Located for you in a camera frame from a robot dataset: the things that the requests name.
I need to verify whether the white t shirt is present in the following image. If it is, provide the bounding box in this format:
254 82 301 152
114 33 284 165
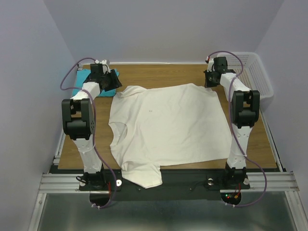
108 84 231 189

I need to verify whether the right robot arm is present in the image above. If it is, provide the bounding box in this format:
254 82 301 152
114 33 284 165
204 57 260 188

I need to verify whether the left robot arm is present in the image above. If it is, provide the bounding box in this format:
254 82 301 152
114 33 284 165
61 60 122 191

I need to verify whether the folded blue t shirt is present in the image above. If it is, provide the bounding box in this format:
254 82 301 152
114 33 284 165
74 69 116 97

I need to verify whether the white plastic basket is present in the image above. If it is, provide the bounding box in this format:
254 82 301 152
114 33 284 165
216 51 274 102

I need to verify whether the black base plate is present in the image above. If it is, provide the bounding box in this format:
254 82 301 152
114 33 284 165
76 169 250 202

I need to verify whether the aluminium frame rail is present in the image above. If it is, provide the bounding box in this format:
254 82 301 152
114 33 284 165
38 172 299 194

